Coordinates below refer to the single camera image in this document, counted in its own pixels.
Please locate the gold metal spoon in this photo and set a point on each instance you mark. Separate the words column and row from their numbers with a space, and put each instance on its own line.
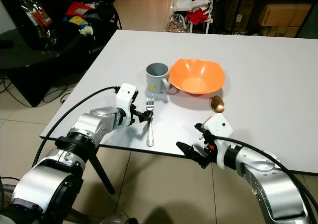
column 217, row 104

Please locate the large cardboard box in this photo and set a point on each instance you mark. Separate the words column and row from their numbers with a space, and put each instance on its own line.
column 283, row 15

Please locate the red packet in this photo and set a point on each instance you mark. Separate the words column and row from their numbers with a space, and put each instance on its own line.
column 77, row 9

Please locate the flat cardboard box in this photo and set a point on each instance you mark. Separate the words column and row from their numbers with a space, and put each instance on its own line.
column 280, row 32

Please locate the black bag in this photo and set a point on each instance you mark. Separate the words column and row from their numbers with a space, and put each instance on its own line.
column 104, row 15

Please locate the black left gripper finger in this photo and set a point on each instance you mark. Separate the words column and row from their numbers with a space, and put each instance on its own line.
column 148, row 121
column 148, row 113

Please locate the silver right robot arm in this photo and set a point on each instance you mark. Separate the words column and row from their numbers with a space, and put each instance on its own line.
column 273, row 184

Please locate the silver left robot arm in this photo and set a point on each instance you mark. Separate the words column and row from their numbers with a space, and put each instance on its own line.
column 59, row 184

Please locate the black glass side table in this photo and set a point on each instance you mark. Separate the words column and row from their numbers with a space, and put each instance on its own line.
column 30, row 70

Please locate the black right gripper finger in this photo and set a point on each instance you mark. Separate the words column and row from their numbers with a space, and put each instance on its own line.
column 202, row 129
column 191, row 153

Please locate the red cloth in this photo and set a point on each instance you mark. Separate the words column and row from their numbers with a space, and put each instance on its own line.
column 198, row 16

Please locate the glittery mesh bag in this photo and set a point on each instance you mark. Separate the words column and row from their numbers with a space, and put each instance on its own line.
column 176, row 24

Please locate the black table leg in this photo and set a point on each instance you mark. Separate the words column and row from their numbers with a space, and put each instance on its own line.
column 102, row 172

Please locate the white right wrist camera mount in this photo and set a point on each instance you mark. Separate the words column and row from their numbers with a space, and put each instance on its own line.
column 221, row 125

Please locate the orange plastic bowl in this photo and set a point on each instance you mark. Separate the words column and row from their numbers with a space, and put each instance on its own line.
column 196, row 80

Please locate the yellow packet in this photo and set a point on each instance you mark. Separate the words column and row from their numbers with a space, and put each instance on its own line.
column 77, row 20

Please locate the white cloth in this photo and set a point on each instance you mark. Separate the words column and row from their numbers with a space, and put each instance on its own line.
column 200, row 1

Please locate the white metal rack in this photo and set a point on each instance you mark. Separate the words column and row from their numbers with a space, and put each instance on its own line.
column 175, row 0

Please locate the white green soft toy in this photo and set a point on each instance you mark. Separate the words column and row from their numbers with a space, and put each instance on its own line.
column 87, row 30

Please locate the grey white mug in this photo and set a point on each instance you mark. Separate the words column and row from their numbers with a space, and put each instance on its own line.
column 155, row 82

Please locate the silver metal fork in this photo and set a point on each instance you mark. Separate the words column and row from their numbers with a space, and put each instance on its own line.
column 150, row 134

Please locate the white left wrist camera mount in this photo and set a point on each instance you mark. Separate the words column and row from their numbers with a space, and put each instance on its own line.
column 125, row 96

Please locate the clear plastic snack bag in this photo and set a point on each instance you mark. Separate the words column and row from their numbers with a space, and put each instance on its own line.
column 40, row 16

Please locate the grey robot foot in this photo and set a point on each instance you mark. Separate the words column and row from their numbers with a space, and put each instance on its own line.
column 113, row 219

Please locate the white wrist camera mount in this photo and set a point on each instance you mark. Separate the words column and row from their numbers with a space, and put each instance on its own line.
column 125, row 96
column 221, row 125

